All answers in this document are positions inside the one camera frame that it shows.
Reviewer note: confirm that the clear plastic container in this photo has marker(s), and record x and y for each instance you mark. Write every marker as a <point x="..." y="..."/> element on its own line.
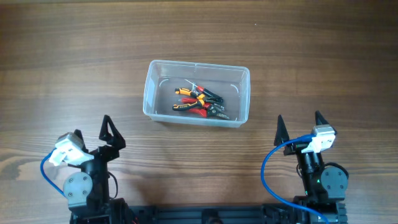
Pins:
<point x="232" y="83"/>

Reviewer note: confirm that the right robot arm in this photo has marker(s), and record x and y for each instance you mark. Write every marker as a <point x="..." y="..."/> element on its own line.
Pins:
<point x="324" y="183"/>

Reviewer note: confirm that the red handled cutters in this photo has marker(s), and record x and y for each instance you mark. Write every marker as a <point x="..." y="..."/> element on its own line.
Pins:
<point x="205" y="109"/>

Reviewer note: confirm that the black red handled screwdriver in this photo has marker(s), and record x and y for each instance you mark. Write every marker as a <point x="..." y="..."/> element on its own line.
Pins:
<point x="208" y="93"/>

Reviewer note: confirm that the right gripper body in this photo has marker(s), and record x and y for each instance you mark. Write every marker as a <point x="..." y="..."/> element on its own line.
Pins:
<point x="308" y="162"/>

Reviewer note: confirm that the silver socket wrench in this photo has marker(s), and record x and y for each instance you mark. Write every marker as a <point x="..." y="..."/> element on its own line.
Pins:
<point x="194" y="87"/>

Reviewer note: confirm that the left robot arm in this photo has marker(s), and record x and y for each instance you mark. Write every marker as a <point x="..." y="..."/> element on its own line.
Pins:
<point x="87" y="191"/>

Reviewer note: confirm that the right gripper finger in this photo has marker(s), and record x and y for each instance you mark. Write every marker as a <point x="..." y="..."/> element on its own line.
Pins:
<point x="281" y="135"/>
<point x="319" y="119"/>

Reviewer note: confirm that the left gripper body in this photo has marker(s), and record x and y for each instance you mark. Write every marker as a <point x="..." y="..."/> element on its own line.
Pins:
<point x="104" y="154"/>

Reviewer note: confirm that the orange black long-nose pliers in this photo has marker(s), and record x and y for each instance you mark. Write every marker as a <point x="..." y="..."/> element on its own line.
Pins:
<point x="191" y="94"/>

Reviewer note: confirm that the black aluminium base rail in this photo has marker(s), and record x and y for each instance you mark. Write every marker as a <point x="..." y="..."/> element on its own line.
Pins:
<point x="217" y="214"/>

